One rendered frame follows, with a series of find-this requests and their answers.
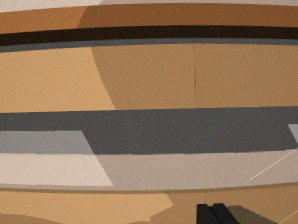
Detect wooden bed frame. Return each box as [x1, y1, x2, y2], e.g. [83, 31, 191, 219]
[0, 3, 298, 46]

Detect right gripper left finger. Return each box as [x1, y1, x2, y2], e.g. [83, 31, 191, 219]
[196, 204, 222, 224]

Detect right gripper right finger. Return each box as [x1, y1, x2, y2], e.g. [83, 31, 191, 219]
[211, 203, 239, 224]

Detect tan wooden slat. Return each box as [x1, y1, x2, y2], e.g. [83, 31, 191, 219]
[0, 44, 298, 113]
[0, 182, 298, 224]

